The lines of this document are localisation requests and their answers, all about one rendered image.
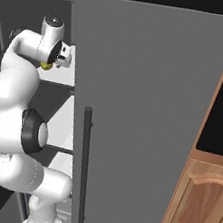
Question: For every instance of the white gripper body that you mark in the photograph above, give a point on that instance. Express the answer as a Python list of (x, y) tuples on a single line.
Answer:
[(66, 60)]

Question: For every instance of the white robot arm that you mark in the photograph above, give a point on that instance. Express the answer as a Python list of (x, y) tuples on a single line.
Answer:
[(14, 89)]

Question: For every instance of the yellow lemon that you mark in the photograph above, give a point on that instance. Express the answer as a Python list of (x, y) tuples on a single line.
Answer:
[(45, 66)]

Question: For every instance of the grey fridge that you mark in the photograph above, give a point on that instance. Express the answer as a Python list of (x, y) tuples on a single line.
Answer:
[(34, 7)]

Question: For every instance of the grey fridge door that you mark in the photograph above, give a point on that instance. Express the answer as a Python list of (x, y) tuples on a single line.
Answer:
[(149, 122)]

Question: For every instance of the wooden cabinet door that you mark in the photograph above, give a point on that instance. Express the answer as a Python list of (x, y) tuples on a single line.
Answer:
[(200, 207)]

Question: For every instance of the wooden cabinet frame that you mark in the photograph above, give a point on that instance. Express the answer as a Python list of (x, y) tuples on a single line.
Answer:
[(184, 181)]

